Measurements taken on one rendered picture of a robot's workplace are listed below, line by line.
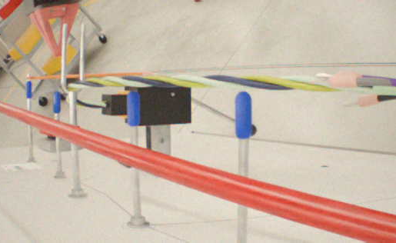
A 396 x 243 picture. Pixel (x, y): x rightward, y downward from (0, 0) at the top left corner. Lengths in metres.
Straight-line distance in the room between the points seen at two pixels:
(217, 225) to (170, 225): 0.03
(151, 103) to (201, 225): 0.18
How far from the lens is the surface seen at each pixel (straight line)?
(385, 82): 0.18
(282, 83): 0.21
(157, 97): 0.47
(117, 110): 0.46
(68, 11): 0.69
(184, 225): 0.31
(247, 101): 0.22
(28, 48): 4.33
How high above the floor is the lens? 1.32
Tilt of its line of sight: 30 degrees down
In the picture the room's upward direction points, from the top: 42 degrees counter-clockwise
